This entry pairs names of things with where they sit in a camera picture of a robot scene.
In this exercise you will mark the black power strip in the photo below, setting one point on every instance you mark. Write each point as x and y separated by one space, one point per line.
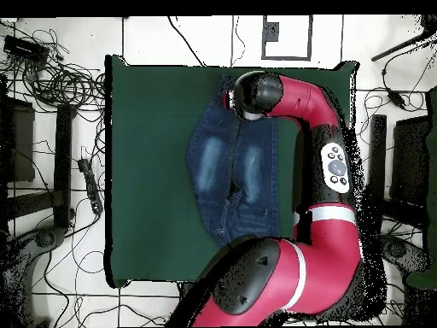
91 186

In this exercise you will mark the grey wheeled chair base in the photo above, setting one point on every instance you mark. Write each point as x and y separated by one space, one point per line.
403 253
44 237

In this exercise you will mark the small grey square tag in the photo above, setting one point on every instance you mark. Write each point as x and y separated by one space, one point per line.
271 32

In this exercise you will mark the black electronics box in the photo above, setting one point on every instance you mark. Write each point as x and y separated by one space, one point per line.
24 48

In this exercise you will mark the blue denim jeans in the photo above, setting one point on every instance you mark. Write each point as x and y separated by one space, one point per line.
232 171

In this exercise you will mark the black metal stand frame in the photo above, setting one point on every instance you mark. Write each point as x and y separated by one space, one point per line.
63 164
377 153

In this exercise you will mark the black power adapter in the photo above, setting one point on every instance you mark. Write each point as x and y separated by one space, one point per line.
396 97

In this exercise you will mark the green cloth sheet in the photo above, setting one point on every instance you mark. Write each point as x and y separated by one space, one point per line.
433 153

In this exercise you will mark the dark green table cloth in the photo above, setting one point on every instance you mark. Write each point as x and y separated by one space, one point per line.
153 205

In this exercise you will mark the black tripod rod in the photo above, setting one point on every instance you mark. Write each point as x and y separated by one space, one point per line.
399 46

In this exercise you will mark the grey square floor frame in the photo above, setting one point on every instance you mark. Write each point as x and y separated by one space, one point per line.
286 58

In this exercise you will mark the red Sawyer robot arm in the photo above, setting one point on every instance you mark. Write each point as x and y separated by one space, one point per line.
307 266

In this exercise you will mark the dark flat panel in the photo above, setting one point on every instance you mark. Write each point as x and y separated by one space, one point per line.
409 160
22 143

